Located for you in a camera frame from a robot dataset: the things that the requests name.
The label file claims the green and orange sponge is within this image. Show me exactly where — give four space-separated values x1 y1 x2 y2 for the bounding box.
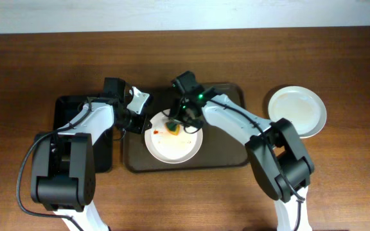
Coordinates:
165 121 180 135

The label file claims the white plate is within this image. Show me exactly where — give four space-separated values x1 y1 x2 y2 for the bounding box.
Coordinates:
267 85 328 139
145 109 204 164

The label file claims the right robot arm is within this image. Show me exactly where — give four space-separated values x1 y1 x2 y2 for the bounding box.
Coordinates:
168 71 315 230

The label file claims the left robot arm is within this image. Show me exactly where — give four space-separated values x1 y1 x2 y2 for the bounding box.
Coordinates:
26 78 152 230

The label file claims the black rectangular tray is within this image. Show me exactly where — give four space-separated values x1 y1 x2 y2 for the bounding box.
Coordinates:
53 94 113 173

